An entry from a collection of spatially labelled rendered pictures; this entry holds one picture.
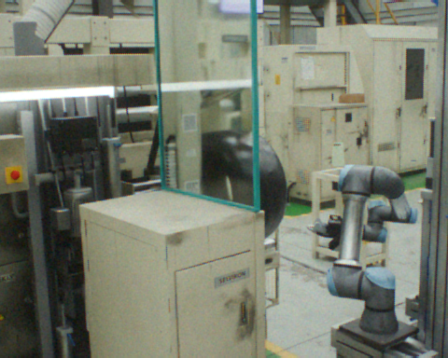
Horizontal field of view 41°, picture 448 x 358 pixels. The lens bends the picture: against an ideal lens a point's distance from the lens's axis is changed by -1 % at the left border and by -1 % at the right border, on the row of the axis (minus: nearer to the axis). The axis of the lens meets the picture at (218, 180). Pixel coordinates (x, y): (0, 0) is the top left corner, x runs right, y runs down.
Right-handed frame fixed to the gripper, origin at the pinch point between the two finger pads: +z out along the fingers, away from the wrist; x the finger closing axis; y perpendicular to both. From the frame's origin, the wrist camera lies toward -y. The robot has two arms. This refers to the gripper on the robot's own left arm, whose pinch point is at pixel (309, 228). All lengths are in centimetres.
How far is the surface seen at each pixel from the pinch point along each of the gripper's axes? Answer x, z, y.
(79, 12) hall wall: -875, 482, -180
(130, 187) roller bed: -2, 87, 8
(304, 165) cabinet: -422, 7, -204
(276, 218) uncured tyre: 6.9, 15.2, 7.8
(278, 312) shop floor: -89, 10, -139
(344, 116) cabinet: -457, -34, -147
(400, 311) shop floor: -101, -76, -132
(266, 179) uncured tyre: 6.4, 21.6, 27.3
